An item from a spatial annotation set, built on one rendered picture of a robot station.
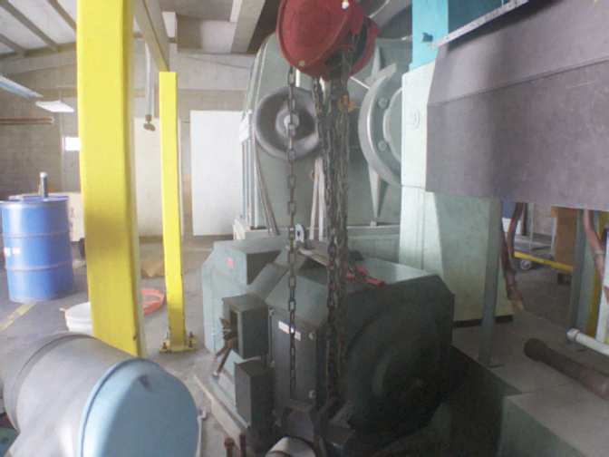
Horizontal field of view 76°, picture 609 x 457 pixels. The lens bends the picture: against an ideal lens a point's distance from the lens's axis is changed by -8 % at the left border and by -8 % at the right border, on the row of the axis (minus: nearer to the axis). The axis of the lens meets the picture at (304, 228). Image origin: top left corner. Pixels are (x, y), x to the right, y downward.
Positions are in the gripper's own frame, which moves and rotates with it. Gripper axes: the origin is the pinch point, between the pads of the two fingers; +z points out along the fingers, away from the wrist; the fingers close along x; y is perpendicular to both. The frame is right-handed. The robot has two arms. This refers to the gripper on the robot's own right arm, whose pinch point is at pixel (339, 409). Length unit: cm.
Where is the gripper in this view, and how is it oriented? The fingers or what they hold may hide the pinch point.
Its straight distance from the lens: 85.7
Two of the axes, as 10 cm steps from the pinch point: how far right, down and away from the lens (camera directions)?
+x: 8.8, 0.6, -4.7
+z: 4.7, -1.2, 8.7
